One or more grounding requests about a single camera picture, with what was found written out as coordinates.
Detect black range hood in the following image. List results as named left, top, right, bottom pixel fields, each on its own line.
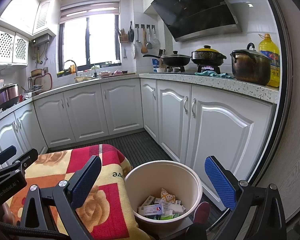
left=150, top=0, right=242, bottom=43

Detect orange white sachet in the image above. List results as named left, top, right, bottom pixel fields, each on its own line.
left=161, top=188, right=177, bottom=203

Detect wire strainer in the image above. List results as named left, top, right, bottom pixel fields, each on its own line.
left=151, top=27, right=161, bottom=48

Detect steel sink faucet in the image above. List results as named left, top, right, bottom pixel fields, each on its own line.
left=62, top=60, right=78, bottom=77

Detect green white packet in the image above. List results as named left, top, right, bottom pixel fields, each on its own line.
left=160, top=210, right=177, bottom=220

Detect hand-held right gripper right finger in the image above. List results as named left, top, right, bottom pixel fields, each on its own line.
left=204, top=156, right=288, bottom=240

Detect large steel pot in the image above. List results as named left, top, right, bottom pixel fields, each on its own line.
left=230, top=43, right=272, bottom=86

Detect wooden spatula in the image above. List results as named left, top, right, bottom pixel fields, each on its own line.
left=141, top=27, right=148, bottom=53

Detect yellow oil bottle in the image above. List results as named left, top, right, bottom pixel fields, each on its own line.
left=258, top=34, right=280, bottom=88

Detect red shoe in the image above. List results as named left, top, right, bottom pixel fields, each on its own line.
left=193, top=201, right=210, bottom=224

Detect gas stove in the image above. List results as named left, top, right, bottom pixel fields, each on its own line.
left=155, top=65, right=222, bottom=75

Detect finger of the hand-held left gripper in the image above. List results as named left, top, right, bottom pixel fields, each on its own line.
left=0, top=148, right=38, bottom=180
left=0, top=146, right=17, bottom=167

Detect cream plastic bin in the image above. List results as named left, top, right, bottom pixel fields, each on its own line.
left=124, top=160, right=202, bottom=230

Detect small white carton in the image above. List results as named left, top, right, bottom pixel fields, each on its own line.
left=142, top=195, right=156, bottom=207

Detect black braided cable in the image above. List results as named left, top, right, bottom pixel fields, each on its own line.
left=0, top=219, right=73, bottom=238

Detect white medicine box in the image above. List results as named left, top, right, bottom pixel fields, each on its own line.
left=138, top=204, right=165, bottom=216

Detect person's left hand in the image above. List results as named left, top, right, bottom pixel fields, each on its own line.
left=1, top=201, right=18, bottom=227

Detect hanging black frying pan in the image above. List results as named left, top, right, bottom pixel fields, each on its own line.
left=128, top=21, right=135, bottom=43

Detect black wok with lid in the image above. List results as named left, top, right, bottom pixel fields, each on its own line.
left=143, top=51, right=192, bottom=67

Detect yellow lid pot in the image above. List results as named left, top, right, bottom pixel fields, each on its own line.
left=191, top=45, right=227, bottom=67

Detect small white wrapper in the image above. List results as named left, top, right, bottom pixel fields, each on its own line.
left=169, top=203, right=186, bottom=214

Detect teal cloth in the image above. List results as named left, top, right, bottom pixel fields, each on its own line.
left=194, top=71, right=237, bottom=79

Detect maroon rice cooker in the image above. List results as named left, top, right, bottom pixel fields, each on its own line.
left=0, top=84, right=22, bottom=109

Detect window roller blind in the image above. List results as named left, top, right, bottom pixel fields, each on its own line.
left=60, top=0, right=121, bottom=24

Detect kitchen window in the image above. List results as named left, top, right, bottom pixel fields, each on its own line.
left=59, top=14, right=120, bottom=74

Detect dark ribbed floor mat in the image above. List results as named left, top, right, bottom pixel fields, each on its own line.
left=46, top=129, right=224, bottom=228

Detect white lattice upper cabinets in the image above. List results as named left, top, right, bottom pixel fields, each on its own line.
left=0, top=29, right=29, bottom=67

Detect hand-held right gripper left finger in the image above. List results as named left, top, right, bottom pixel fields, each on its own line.
left=16, top=155, right=102, bottom=240

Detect red hose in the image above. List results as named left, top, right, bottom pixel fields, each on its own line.
left=41, top=72, right=53, bottom=90

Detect red orange printed blanket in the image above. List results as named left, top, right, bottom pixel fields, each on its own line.
left=1, top=144, right=155, bottom=240

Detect black wire dish rack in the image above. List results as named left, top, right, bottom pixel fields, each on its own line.
left=27, top=76, right=44, bottom=93

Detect white vented upper cabinet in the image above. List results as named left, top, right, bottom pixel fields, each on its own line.
left=32, top=0, right=58, bottom=37

